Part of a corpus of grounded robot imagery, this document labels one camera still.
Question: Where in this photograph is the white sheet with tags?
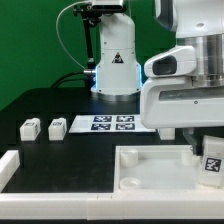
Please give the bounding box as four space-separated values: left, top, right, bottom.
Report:
69 114 154 133

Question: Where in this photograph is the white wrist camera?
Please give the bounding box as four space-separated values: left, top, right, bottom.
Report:
144 45 197 78

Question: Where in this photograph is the white square tabletop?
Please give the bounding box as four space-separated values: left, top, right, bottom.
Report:
114 145 211 192

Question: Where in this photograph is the black cable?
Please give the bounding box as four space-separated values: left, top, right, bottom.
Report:
49 72 86 89

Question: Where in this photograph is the black camera stand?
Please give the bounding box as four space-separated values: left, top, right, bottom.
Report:
73 3 101 69

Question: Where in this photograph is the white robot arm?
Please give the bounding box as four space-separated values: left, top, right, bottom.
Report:
91 0 224 140

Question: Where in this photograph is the grey camera on stand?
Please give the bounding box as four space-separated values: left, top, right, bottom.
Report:
92 0 124 10

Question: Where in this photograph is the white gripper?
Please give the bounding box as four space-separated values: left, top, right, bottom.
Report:
140 76 224 155

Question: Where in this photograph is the white U-shaped fence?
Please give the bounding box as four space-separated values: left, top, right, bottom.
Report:
0 150 224 220

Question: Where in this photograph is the grey cable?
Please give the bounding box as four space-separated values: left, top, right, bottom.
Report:
55 0 93 70

